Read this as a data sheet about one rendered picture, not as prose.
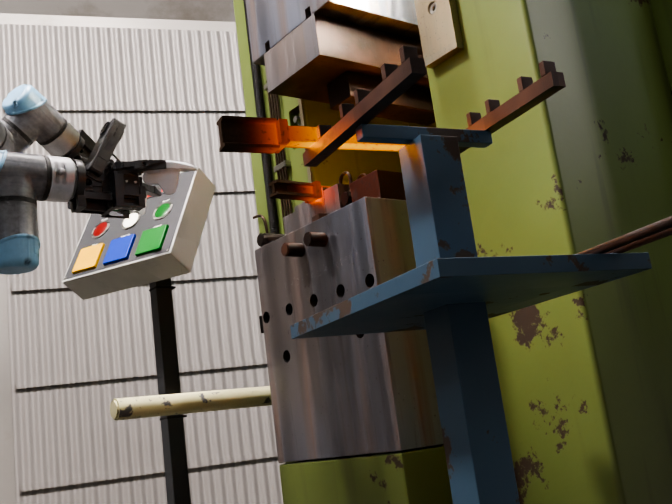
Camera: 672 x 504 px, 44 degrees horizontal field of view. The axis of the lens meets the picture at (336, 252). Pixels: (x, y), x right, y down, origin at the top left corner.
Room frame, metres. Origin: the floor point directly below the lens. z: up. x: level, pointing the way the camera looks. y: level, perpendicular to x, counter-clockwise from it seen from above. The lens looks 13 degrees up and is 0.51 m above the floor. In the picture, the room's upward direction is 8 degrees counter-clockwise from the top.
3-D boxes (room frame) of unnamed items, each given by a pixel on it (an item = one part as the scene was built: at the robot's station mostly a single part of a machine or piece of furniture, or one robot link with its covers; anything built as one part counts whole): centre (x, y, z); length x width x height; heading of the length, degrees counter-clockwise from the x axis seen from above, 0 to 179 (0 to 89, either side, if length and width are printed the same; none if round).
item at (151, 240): (1.87, 0.42, 1.01); 0.07 x 0.05 x 0.07; 63
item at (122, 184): (1.34, 0.38, 0.97); 0.12 x 0.08 x 0.09; 128
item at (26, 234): (1.25, 0.51, 0.88); 0.11 x 0.08 x 0.11; 56
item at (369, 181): (1.54, -0.12, 0.95); 0.12 x 0.09 x 0.07; 128
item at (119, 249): (1.91, 0.51, 1.01); 0.07 x 0.05 x 0.07; 63
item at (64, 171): (1.29, 0.44, 0.98); 0.08 x 0.05 x 0.08; 38
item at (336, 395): (1.73, -0.16, 0.69); 0.56 x 0.38 x 0.45; 128
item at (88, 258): (1.96, 0.60, 1.01); 0.07 x 0.05 x 0.07; 63
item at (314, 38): (1.77, -0.12, 1.32); 0.42 x 0.20 x 0.10; 128
